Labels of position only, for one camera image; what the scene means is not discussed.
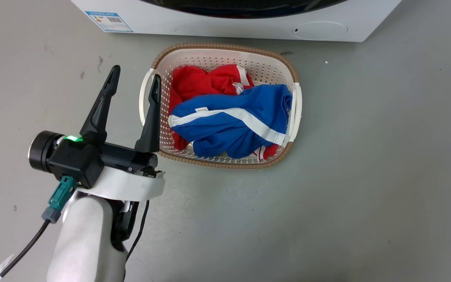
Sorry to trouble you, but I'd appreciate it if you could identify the blue garment white stripe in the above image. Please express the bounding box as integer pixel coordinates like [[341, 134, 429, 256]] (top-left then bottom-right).
[[168, 84, 293, 159]]

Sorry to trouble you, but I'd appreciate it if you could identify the thin black cable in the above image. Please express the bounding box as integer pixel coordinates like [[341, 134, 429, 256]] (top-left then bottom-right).
[[123, 200, 150, 282]]

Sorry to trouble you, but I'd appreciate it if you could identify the black cable teal connector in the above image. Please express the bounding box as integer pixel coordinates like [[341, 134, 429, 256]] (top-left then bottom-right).
[[0, 176, 78, 281]]

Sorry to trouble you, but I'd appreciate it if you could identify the cream perforated laundry basket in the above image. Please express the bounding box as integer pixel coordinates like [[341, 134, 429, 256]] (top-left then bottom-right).
[[139, 43, 302, 170]]

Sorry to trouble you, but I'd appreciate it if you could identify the white washing machine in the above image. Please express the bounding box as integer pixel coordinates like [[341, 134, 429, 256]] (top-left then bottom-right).
[[70, 0, 402, 43]]

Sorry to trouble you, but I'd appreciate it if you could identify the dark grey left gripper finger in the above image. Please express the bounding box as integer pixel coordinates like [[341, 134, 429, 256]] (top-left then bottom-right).
[[79, 65, 121, 143], [134, 74, 162, 154]]

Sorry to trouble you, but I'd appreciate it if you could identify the red garment white trim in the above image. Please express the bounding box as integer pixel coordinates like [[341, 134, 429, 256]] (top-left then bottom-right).
[[169, 64, 279, 161]]

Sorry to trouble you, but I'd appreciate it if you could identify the blue energy label sticker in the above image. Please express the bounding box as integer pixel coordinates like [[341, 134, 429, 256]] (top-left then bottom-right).
[[85, 11, 133, 33]]

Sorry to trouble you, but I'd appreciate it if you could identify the dark glass washing machine door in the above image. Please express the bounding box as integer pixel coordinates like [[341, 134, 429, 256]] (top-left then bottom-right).
[[139, 0, 347, 19]]

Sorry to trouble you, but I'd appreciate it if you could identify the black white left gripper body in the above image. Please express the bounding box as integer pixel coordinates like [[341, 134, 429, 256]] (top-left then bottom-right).
[[78, 133, 166, 202]]

